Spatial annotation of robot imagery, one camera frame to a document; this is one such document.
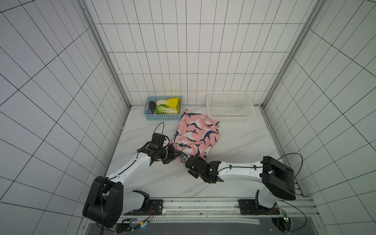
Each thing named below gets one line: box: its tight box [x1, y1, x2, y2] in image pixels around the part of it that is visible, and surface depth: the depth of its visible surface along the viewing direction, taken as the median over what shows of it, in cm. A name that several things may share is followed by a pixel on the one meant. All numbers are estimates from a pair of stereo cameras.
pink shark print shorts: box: [172, 109, 221, 160], surface depth 102 cm
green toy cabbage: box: [154, 104, 179, 115], surface depth 109 cm
